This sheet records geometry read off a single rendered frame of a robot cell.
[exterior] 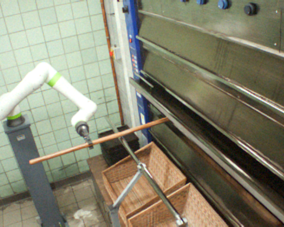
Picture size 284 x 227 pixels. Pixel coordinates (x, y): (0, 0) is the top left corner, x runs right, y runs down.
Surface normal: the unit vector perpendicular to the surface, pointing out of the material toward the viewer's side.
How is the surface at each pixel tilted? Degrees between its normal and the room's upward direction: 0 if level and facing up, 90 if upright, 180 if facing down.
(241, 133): 70
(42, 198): 90
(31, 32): 90
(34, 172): 90
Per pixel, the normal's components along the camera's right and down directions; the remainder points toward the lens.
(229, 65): -0.90, -0.04
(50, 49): 0.38, 0.39
